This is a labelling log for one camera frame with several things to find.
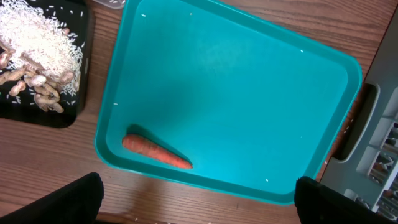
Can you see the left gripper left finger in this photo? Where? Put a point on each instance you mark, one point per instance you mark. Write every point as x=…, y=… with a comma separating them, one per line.
x=77, y=202

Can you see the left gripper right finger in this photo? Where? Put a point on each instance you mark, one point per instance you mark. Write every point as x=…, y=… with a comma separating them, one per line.
x=317, y=203

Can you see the orange carrot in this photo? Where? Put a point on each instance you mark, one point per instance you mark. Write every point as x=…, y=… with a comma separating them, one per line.
x=145, y=147

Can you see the grey dishwasher rack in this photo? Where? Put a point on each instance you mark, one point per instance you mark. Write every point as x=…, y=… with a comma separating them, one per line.
x=367, y=172

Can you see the teal serving tray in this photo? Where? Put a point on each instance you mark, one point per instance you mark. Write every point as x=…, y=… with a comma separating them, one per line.
x=252, y=106

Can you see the rice and peanut scraps pile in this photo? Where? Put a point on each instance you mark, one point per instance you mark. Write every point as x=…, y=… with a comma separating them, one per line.
x=38, y=55

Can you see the black tray bin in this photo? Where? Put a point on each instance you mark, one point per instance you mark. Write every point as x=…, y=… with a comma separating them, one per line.
x=80, y=20

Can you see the clear plastic bin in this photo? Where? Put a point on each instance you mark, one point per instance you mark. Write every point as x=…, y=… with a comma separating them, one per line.
x=112, y=4

